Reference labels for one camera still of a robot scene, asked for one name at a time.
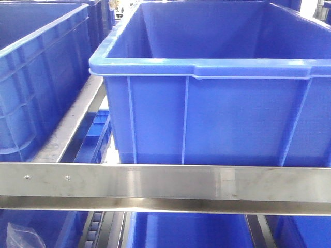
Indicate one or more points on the middle blue crate on shelf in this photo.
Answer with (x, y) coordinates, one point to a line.
(218, 83)

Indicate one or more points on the blue crate on shelf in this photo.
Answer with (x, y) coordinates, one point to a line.
(218, 83)
(45, 49)

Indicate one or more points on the stainless steel shelf beam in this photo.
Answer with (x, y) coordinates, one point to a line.
(166, 188)

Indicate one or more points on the left blue crate on shelf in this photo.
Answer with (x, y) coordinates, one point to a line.
(45, 49)

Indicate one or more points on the blue crate lower rear middle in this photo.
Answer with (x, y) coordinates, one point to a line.
(153, 229)

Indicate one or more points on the roller conveyor track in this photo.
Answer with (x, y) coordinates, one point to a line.
(94, 230)

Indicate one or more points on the blue crate lower rear left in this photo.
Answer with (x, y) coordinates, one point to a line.
(54, 228)

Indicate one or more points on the blue crate lower rear right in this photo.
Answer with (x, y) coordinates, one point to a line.
(300, 231)

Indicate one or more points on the clear plastic bag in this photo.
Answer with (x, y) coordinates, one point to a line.
(20, 237)

